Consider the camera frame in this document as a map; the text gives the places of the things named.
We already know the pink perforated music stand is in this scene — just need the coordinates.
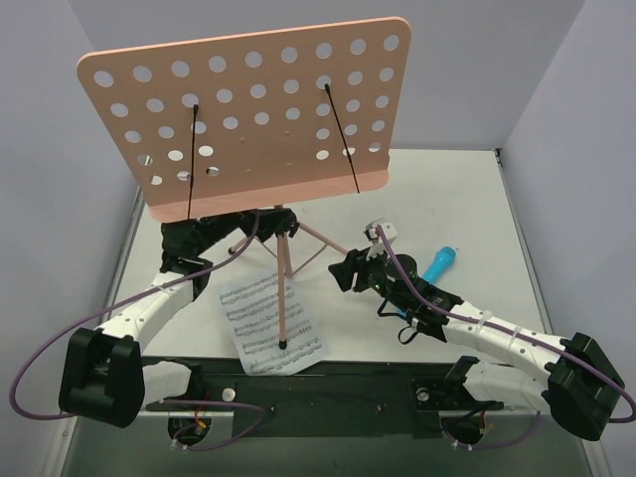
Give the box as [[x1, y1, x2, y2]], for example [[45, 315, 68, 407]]
[[76, 16, 415, 351]]

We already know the blue toy microphone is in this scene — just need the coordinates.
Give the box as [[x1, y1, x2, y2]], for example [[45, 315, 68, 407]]
[[420, 246, 456, 284]]

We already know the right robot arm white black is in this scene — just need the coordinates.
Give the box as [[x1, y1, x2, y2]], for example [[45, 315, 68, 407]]
[[328, 249, 625, 441]]

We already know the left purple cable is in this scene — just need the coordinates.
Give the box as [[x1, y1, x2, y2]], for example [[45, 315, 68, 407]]
[[10, 213, 272, 452]]

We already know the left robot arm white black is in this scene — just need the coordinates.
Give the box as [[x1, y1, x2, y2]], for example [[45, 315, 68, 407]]
[[59, 208, 299, 428]]

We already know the purple cable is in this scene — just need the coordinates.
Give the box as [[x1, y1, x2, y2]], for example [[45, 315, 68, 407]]
[[10, 213, 272, 452], [375, 224, 634, 452]]

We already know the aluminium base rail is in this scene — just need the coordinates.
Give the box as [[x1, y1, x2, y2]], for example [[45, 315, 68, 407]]
[[60, 373, 597, 417]]

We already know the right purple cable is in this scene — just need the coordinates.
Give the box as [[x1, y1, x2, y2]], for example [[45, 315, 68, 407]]
[[375, 224, 634, 452]]

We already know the near sheet music page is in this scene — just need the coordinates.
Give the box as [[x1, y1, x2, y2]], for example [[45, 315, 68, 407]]
[[218, 272, 330, 376]]

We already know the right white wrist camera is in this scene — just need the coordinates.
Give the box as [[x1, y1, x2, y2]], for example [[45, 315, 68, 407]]
[[364, 218, 398, 245]]

